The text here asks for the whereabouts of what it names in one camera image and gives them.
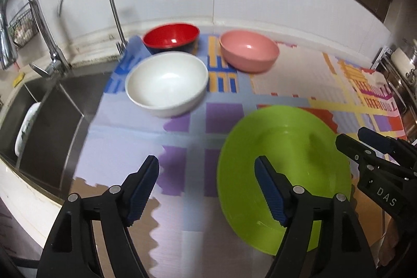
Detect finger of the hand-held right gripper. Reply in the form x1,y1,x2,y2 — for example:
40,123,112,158
335,134,405,168
358,127,417,162

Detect chrome gooseneck faucet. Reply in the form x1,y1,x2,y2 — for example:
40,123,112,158
58,0,128,56

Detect person's right hand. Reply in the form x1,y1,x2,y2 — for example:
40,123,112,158
378,219,408,269

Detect white bowl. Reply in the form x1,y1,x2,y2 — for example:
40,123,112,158
125,51,209,118

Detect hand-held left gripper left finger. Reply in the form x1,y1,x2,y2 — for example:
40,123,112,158
36,155,160,278

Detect pink bowl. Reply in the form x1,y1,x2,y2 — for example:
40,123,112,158
219,30,280,73

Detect green plate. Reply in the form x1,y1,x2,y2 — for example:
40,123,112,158
217,105,352,256

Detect colourful patterned mat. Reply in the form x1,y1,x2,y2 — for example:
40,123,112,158
70,34,408,278

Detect metal pot rack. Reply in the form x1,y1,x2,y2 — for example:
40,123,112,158
375,45,417,142

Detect chrome pull-down faucet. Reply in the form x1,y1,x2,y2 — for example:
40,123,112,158
0,0,72,80

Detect wire sink basket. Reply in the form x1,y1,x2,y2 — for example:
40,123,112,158
9,1,38,49

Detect red bowl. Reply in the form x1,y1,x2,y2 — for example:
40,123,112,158
143,23,200,54

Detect white plate in sink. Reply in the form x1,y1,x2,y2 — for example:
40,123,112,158
15,102,41,157

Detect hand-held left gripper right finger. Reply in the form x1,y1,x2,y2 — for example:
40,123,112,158
254,156,378,278

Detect steel sink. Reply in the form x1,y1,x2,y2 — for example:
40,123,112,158
0,70,114,200

